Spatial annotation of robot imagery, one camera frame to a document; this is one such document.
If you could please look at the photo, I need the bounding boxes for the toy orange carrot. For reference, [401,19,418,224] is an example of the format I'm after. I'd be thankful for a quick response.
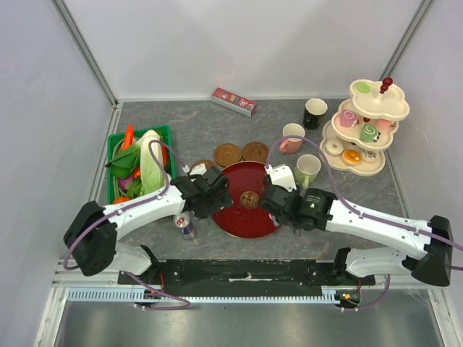
[121,124,134,151]

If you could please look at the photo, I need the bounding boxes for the dark red round tray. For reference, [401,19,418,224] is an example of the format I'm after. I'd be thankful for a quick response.
[212,161,279,239]

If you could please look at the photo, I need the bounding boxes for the green mug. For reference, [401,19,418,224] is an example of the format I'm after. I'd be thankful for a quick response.
[294,154,321,189]

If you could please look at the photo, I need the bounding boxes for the brown coaster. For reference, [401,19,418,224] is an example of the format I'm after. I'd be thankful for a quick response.
[190,159,218,174]
[242,142,269,163]
[214,143,242,167]

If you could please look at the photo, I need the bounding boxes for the pink swirl cake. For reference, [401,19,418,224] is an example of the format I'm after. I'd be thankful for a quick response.
[375,119,394,129]
[339,109,360,128]

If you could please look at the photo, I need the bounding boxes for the white ring donut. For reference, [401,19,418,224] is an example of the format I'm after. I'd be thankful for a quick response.
[325,140,344,156]

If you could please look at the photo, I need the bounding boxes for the orange glazed donut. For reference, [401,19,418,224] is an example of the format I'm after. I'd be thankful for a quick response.
[341,150,362,166]

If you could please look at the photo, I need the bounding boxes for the cream three tier stand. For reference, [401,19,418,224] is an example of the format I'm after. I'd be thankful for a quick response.
[319,77,410,176]

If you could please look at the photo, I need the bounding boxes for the metal tongs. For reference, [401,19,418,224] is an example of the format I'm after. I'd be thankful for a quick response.
[294,228,305,237]

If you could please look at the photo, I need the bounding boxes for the white cable duct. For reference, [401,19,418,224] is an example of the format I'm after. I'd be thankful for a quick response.
[67,287,361,308]

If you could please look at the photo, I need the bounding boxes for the red snack box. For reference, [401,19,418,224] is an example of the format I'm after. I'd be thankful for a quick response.
[211,87,257,117]

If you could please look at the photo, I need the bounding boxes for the green swirl cake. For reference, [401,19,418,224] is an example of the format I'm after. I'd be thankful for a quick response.
[360,123,381,143]

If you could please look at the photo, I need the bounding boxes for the pink mug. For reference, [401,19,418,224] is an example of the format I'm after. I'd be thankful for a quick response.
[279,123,305,154]

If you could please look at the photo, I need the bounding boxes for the green plastic basket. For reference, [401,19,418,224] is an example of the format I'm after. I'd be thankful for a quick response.
[106,124,177,203]

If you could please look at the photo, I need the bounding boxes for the toy napa cabbage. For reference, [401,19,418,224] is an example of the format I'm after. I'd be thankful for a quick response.
[106,130,168,203]

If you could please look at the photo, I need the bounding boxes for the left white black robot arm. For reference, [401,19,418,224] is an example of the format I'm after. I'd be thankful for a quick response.
[63,167,233,284]

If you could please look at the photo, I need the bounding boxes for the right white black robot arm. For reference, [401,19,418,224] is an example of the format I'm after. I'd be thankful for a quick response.
[260,185,453,287]

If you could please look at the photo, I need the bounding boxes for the black mug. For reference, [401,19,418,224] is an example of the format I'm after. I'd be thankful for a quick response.
[303,98,328,130]

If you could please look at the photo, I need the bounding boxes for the green macaron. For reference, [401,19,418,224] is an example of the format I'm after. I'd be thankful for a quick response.
[355,82,370,93]

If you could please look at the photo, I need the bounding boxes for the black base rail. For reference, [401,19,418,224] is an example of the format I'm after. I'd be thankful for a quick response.
[138,260,375,288]

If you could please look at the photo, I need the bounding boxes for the energy drink can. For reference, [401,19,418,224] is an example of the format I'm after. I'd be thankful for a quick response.
[173,213,196,240]

